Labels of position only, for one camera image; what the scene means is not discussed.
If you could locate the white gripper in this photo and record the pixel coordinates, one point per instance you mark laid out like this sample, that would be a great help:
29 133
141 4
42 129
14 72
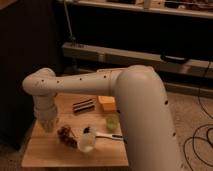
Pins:
46 114

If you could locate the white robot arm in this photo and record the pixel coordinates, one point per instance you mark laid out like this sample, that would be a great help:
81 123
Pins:
145 118

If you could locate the green plastic cup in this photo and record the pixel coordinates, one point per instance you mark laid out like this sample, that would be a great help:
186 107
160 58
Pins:
112 122

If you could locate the bunch of dark grapes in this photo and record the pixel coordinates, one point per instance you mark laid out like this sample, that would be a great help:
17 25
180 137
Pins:
66 137

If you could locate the striped brown chocolate bar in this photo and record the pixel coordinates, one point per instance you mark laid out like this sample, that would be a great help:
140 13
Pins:
83 105

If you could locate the wooden table board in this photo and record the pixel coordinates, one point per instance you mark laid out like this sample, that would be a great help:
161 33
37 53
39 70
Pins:
45 150

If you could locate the orange plastic bin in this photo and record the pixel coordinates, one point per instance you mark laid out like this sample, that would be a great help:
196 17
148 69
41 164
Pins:
107 103

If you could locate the upper wooden shelf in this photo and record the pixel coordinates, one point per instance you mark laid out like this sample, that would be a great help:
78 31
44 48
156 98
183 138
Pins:
139 8

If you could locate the white handled spatula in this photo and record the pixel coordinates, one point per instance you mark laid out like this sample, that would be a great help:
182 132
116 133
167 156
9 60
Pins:
103 135

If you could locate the grey metal shelf rail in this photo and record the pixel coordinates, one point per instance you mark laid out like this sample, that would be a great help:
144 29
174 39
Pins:
125 57

